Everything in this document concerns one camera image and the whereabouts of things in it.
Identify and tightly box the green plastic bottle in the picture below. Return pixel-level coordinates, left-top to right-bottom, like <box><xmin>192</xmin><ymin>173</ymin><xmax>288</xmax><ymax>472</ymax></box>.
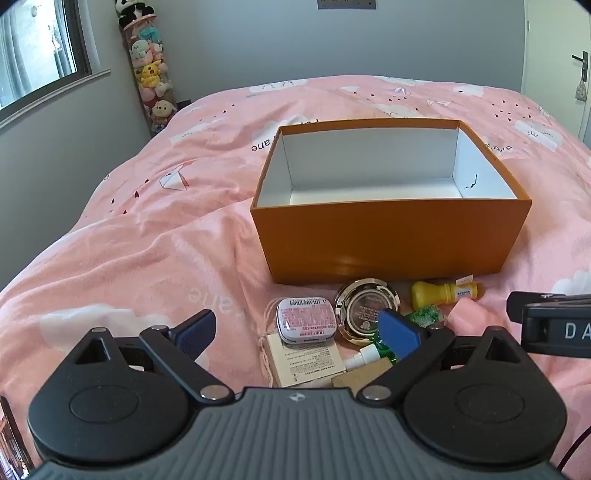
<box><xmin>374</xmin><ymin>308</ymin><xmax>446</xmax><ymax>363</ymax></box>

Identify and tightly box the dark cable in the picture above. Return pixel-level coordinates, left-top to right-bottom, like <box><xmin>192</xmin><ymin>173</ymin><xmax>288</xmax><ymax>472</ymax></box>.
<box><xmin>551</xmin><ymin>425</ymin><xmax>591</xmax><ymax>472</ymax></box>

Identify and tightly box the beige string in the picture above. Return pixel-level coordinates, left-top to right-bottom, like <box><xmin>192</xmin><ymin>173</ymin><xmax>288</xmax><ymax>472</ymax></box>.
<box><xmin>257</xmin><ymin>299</ymin><xmax>283</xmax><ymax>386</ymax></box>

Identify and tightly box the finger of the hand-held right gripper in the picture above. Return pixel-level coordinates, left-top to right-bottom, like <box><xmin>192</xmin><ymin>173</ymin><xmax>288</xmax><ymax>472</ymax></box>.
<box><xmin>506</xmin><ymin>291</ymin><xmax>591</xmax><ymax>324</ymax></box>

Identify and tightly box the clear tube of plush toys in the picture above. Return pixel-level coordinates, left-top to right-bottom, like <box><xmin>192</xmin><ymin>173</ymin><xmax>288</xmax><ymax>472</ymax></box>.
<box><xmin>121</xmin><ymin>14</ymin><xmax>178</xmax><ymax>138</ymax></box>

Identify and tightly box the round gold compact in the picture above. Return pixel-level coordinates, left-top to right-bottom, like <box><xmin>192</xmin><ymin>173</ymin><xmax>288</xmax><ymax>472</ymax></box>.
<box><xmin>333</xmin><ymin>278</ymin><xmax>402</xmax><ymax>347</ymax></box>

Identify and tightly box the white door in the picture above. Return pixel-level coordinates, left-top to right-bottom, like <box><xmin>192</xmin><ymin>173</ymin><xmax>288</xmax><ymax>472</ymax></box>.
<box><xmin>519</xmin><ymin>0</ymin><xmax>591</xmax><ymax>148</ymax></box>

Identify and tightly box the brown wooden furniture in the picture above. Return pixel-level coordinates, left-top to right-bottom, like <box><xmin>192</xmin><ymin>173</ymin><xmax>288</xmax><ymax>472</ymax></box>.
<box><xmin>0</xmin><ymin>394</ymin><xmax>35</xmax><ymax>480</ymax></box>

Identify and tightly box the grey wall plate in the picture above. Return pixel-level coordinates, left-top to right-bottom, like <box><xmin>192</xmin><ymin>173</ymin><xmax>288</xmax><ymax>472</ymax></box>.
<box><xmin>318</xmin><ymin>0</ymin><xmax>377</xmax><ymax>10</ymax></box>

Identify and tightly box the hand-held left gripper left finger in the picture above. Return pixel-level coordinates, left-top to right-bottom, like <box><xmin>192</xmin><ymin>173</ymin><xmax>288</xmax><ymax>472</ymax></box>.
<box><xmin>60</xmin><ymin>309</ymin><xmax>234</xmax><ymax>404</ymax></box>

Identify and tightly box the orange cardboard box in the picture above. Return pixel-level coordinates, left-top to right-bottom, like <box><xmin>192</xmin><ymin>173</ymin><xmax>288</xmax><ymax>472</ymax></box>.
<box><xmin>250</xmin><ymin>119</ymin><xmax>533</xmax><ymax>287</ymax></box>

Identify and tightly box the pink soft block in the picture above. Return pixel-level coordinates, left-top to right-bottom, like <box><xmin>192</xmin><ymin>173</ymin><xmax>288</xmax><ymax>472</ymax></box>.
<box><xmin>443</xmin><ymin>300</ymin><xmax>490</xmax><ymax>337</ymax></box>

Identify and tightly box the beige card box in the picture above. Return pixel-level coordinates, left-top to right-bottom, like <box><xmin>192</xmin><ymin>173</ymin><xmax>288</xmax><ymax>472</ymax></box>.
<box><xmin>265</xmin><ymin>333</ymin><xmax>347</xmax><ymax>388</ymax></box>

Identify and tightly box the pink printed duvet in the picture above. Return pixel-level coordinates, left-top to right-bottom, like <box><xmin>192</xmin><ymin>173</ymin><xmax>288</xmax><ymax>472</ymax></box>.
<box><xmin>0</xmin><ymin>75</ymin><xmax>591</xmax><ymax>480</ymax></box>

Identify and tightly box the panda plush toy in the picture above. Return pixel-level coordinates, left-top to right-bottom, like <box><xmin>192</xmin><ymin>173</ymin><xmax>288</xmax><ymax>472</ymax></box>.
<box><xmin>113</xmin><ymin>0</ymin><xmax>155</xmax><ymax>28</ymax></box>

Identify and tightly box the window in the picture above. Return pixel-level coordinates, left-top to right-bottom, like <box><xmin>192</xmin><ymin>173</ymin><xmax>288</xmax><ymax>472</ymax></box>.
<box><xmin>0</xmin><ymin>0</ymin><xmax>112</xmax><ymax>132</ymax></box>

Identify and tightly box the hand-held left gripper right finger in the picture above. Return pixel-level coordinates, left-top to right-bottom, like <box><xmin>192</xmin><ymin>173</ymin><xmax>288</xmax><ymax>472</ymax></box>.
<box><xmin>356</xmin><ymin>309</ymin><xmax>527</xmax><ymax>407</ymax></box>

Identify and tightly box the white tin with pink label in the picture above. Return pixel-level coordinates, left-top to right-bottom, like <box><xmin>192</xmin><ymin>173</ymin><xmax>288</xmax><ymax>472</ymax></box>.
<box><xmin>276</xmin><ymin>296</ymin><xmax>334</xmax><ymax>343</ymax></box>

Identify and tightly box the yellow bottle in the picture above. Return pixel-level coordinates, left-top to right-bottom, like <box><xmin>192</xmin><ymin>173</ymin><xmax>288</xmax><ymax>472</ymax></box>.
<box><xmin>411</xmin><ymin>275</ymin><xmax>478</xmax><ymax>312</ymax></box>

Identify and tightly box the brown cardboard block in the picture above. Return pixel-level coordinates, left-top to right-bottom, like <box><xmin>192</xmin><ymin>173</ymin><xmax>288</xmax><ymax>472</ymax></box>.
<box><xmin>331</xmin><ymin>357</ymin><xmax>393</xmax><ymax>391</ymax></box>

